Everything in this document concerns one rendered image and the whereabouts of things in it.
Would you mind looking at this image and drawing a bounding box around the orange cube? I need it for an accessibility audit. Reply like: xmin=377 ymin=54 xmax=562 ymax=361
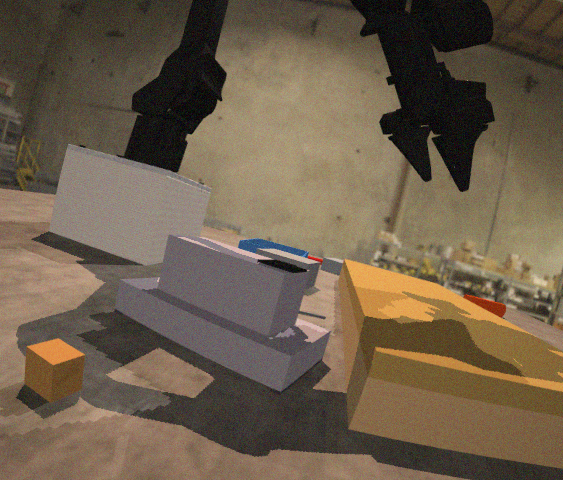
xmin=24 ymin=339 xmax=85 ymax=403

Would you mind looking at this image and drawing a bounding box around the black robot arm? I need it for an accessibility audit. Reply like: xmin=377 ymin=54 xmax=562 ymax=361
xmin=116 ymin=0 xmax=494 ymax=175

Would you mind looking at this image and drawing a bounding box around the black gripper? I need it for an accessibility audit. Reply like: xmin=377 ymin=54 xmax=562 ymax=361
xmin=379 ymin=55 xmax=495 ymax=192

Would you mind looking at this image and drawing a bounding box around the blue rectangular tray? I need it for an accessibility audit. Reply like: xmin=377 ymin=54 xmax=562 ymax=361
xmin=238 ymin=238 xmax=309 ymax=258

